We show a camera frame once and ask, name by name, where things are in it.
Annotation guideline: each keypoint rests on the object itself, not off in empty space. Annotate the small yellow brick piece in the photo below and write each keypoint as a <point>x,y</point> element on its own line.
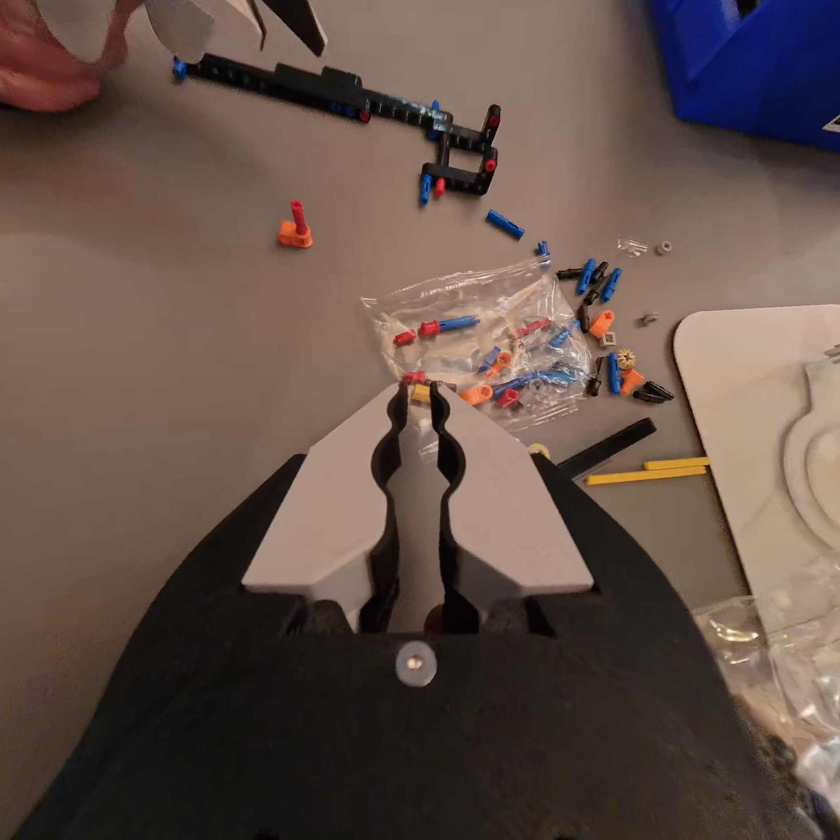
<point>420,394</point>

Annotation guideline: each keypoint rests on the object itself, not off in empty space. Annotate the group of loose black pins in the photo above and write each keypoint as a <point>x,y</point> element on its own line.
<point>569,271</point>

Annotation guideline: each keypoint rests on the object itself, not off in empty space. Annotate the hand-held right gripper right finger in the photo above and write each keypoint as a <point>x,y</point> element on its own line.
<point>518,525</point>

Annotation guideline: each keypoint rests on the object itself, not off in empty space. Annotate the orange connector with red pin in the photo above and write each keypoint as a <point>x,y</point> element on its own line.
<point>295,235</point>

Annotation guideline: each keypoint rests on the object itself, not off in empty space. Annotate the blue axle with red bush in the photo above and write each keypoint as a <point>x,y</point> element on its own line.
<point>453,323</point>

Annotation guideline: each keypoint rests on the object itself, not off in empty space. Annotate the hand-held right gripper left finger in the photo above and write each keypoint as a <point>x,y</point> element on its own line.
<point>315,525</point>

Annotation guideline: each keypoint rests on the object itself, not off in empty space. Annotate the clear bag of brick parts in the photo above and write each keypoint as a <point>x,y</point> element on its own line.
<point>472,295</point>

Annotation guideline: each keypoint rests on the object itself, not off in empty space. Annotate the person's left hand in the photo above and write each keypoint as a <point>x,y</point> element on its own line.
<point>39,79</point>

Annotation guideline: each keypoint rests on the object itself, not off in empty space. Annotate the small red brick pin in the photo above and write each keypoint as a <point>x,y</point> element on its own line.
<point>405,338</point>
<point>413,377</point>

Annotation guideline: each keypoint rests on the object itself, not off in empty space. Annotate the blue plastic box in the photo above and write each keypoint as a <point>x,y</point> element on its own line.
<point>754,79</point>

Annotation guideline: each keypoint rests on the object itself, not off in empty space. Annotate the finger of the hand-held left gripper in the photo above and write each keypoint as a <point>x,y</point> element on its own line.
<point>253,19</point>
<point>295,16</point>

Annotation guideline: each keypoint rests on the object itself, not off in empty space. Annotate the grey desk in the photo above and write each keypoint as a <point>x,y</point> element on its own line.
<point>197,394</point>

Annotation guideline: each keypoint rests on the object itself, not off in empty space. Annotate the black brick beam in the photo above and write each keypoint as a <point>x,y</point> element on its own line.
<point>607,446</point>

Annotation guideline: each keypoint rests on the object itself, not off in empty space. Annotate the orange brick connector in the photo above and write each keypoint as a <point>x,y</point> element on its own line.
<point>602,323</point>
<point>631,380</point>

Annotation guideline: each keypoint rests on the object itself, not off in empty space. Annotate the tan brick gear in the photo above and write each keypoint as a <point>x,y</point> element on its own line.
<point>625,358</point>

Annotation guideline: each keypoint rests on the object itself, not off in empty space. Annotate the black brick beam assembly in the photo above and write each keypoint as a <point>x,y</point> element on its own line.
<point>308,85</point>

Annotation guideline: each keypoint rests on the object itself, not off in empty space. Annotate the short yellow brick stick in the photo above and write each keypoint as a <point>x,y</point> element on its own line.
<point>676,463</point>

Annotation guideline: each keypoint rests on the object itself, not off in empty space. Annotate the clear bag of dark parts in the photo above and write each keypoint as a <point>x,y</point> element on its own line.
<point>787,656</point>

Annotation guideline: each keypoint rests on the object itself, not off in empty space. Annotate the clear plastic scrap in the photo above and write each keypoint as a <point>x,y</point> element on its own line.
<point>632,245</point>

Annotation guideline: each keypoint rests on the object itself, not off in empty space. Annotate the tan round brick piece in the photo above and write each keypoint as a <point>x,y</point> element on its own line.
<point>539,451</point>

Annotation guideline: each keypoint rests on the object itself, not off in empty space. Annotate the white holder stand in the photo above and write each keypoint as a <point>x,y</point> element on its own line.
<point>735,394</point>

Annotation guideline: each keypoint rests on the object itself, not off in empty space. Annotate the long yellow brick stick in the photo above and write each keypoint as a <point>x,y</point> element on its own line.
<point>646,476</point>

